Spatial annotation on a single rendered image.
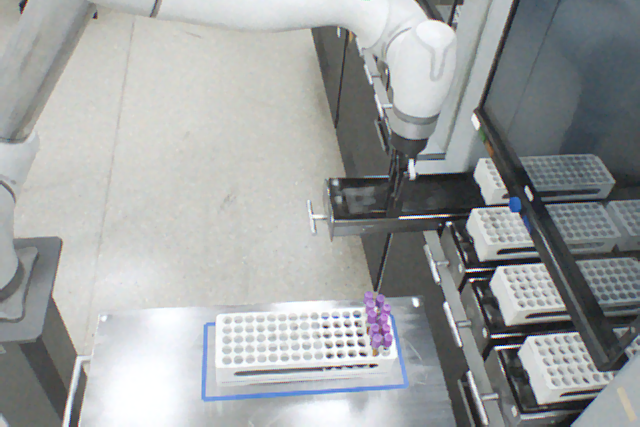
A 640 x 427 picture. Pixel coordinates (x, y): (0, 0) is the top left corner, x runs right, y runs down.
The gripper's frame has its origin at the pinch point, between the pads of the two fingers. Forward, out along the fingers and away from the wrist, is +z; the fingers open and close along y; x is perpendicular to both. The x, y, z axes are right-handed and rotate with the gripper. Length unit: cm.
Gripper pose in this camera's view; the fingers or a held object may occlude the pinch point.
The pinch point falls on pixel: (394, 200)
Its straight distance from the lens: 129.3
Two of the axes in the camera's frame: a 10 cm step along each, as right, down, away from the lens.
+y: -1.4, -7.1, 6.9
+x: -9.9, 0.4, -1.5
